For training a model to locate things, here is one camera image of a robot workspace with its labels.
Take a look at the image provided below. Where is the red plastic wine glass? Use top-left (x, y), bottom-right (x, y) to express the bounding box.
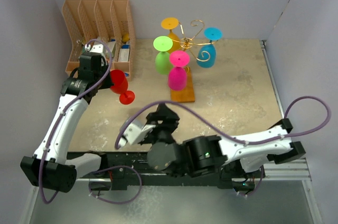
top-left (110, 70), bottom-right (135, 105)

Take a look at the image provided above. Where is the pink plastic wine glass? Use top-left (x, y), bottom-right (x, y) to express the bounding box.
top-left (167, 51), bottom-right (190, 91)

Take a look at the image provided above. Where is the blue plastic wine glass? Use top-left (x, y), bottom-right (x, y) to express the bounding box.
top-left (197, 27), bottom-right (223, 68)

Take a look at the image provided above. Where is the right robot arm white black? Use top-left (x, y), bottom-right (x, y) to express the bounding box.
top-left (132, 104), bottom-right (306, 178)

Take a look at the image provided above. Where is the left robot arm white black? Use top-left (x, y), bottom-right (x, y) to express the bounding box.
top-left (20, 52), bottom-right (113, 193)

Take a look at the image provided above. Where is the wooden rack base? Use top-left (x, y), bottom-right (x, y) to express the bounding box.
top-left (170, 67), bottom-right (195, 103)

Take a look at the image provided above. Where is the green plastic wine glass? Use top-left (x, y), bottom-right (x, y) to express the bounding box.
top-left (153, 35), bottom-right (173, 75)

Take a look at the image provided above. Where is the orange plastic wine glass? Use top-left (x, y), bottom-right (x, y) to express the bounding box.
top-left (161, 17), bottom-right (181, 53)

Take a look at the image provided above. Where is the white medicine box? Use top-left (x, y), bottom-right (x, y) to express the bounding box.
top-left (107, 39), bottom-right (116, 58)

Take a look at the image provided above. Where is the white blue box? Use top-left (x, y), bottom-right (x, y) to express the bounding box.
top-left (118, 44), bottom-right (130, 62)

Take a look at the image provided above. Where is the yellow object in organizer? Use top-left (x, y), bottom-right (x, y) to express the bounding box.
top-left (122, 33), bottom-right (130, 43)

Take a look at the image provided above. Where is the peach plastic file organizer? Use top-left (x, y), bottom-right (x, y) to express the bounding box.
top-left (62, 0), bottom-right (136, 81)

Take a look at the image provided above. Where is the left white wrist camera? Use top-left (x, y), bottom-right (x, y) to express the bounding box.
top-left (84, 44), bottom-right (105, 54)

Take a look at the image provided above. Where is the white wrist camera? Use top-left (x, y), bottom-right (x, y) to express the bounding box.
top-left (84, 44), bottom-right (105, 54)
top-left (118, 117), bottom-right (156, 148)

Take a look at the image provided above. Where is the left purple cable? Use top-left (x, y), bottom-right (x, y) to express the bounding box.
top-left (38, 39), bottom-right (114, 205)

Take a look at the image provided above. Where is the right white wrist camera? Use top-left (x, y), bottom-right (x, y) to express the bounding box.
top-left (118, 117), bottom-right (156, 148)

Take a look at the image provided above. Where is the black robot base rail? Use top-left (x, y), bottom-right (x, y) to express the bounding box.
top-left (84, 152), bottom-right (265, 193)

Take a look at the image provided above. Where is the gold wire glass rack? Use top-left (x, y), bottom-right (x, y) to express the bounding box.
top-left (173, 19), bottom-right (211, 62)

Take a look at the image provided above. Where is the aluminium frame rail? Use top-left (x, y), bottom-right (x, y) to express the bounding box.
top-left (260, 39), bottom-right (323, 224)

